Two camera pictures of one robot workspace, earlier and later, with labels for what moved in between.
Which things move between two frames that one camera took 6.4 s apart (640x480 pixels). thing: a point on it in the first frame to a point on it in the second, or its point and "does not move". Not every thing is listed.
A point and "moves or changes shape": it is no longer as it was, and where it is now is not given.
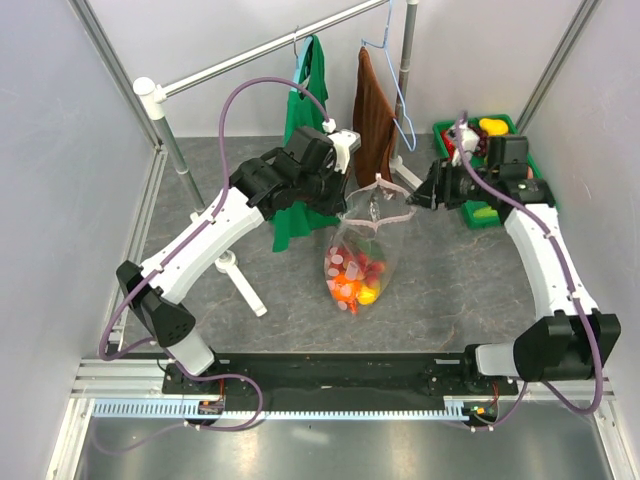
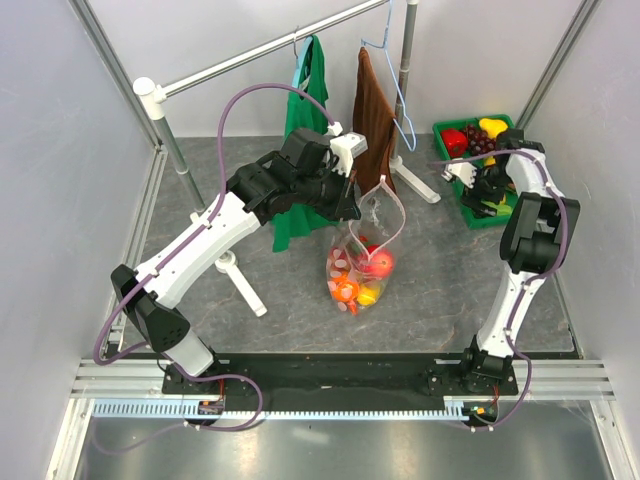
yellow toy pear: [494, 126] does not move
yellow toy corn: [367, 295] does not move
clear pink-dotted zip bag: [361, 251] moves or changes shape
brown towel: [374, 121] does not move
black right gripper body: [461, 185] to [490, 185]
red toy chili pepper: [353, 306] does not move
